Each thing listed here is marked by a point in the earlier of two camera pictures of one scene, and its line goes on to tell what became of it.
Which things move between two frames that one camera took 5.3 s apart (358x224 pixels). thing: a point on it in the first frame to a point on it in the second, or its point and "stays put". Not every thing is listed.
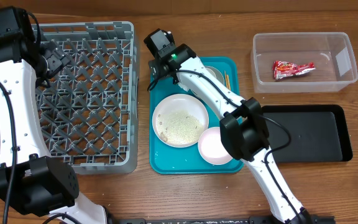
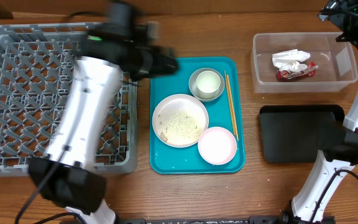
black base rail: [216, 220] stays put
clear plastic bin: [302, 62] stays put
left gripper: [56, 58] to [164, 68]
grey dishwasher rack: [89, 107] stays put
